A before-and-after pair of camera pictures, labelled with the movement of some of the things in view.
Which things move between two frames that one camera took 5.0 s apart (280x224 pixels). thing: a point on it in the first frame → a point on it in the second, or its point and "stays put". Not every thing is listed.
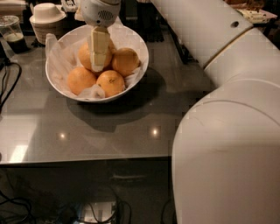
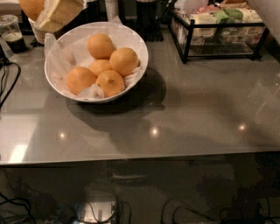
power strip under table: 98,212 stays put
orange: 80,78 stays put
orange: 85,55 → 31,8
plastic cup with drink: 11,31 stays put
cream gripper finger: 100,39 → 55,13
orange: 112,82 stays put
